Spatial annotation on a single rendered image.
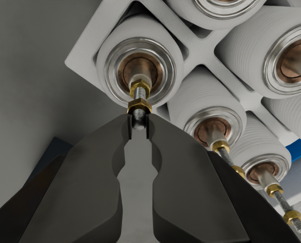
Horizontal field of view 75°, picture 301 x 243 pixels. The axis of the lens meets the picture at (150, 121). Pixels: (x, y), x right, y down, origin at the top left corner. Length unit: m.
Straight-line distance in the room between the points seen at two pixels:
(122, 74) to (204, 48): 0.13
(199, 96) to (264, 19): 0.11
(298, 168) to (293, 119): 0.29
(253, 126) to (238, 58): 0.13
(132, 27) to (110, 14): 0.07
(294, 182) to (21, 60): 0.69
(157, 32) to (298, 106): 0.21
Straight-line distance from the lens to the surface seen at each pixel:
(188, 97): 0.26
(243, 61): 0.26
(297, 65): 0.25
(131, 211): 0.84
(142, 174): 0.67
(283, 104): 0.35
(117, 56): 0.21
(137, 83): 0.17
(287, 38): 0.25
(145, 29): 0.21
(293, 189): 0.59
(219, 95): 0.25
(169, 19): 0.28
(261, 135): 0.34
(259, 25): 0.27
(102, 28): 0.28
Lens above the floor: 0.45
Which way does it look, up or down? 58 degrees down
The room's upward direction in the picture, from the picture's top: 176 degrees clockwise
